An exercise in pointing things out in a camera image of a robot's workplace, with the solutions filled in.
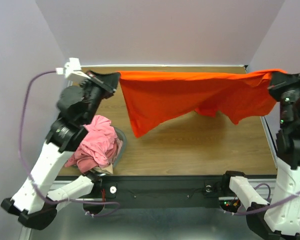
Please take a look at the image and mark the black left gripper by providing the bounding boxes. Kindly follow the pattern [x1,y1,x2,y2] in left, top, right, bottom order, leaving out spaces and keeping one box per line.
[80,69,122,125]

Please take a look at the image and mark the orange t shirt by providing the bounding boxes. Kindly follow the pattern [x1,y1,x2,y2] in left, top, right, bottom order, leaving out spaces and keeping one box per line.
[119,69,280,138]

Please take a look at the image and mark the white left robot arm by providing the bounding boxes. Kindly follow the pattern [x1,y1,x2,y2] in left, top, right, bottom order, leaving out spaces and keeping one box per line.
[0,71,121,230]

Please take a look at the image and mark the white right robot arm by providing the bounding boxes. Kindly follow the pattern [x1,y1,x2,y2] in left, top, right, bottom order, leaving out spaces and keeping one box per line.
[220,72,300,240]

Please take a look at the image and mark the clear plastic basket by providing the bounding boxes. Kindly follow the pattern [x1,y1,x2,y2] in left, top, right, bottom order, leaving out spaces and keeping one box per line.
[74,127,128,171]

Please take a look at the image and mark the pink t shirt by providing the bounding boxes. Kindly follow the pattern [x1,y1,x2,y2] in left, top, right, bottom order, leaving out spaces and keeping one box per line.
[64,115,123,175]

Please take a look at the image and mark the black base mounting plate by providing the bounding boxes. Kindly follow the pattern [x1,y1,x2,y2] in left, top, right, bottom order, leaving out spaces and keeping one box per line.
[83,175,235,209]

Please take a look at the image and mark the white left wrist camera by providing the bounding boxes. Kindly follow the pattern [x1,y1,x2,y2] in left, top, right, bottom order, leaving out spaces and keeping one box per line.
[55,57,90,83]

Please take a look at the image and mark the aluminium frame rail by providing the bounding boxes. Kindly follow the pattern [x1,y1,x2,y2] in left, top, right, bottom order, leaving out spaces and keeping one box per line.
[14,180,65,230]

